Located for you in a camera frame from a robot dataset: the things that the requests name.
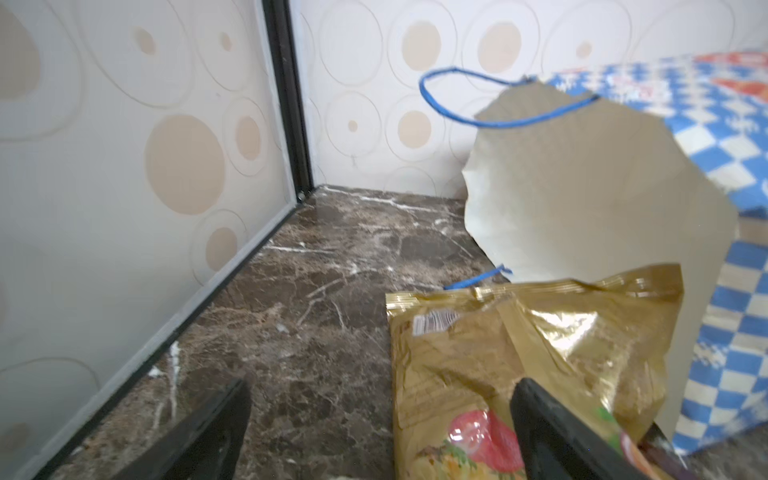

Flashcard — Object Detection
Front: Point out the gold foil snack bag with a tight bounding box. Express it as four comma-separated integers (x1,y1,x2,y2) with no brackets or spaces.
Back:
386,264,684,479

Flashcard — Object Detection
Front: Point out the blue checkered paper bag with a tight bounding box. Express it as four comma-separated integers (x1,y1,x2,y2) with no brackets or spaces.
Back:
419,51,767,454

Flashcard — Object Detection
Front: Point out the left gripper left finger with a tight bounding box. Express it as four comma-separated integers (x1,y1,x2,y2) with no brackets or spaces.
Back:
115,379,251,480

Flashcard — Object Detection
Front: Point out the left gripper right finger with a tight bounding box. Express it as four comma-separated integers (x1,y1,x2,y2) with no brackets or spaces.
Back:
510,378,653,479

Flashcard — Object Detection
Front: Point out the black frame post left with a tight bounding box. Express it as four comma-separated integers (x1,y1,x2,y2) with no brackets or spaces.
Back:
261,0,315,203

